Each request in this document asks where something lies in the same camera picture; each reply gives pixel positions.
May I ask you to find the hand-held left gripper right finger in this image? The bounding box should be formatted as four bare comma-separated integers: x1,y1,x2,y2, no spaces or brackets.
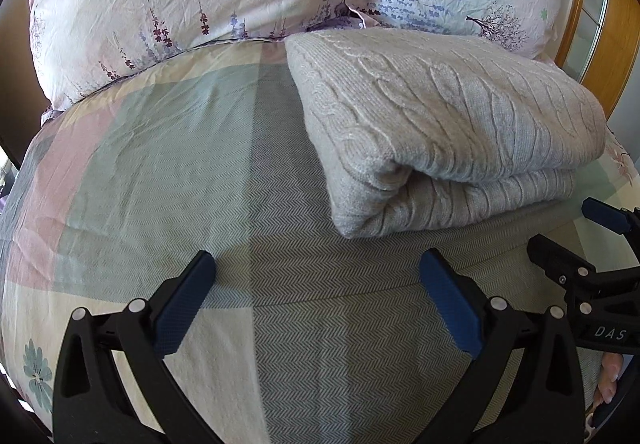
419,248,587,444

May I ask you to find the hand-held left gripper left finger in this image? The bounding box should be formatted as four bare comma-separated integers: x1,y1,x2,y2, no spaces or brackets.
52,250,222,444

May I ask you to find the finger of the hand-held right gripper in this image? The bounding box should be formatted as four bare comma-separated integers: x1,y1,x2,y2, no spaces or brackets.
527,233,640,325
581,197,640,238

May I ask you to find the grey cable knit sweater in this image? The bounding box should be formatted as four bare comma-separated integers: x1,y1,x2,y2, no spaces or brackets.
285,28,608,240

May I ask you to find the person's right hand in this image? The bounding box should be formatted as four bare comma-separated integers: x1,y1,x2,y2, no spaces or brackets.
592,353,626,425

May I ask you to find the pastel plaid duvet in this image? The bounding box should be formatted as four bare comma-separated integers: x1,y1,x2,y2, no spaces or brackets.
0,37,640,444

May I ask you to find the wooden headboard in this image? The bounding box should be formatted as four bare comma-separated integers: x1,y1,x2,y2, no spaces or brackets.
554,0,640,125

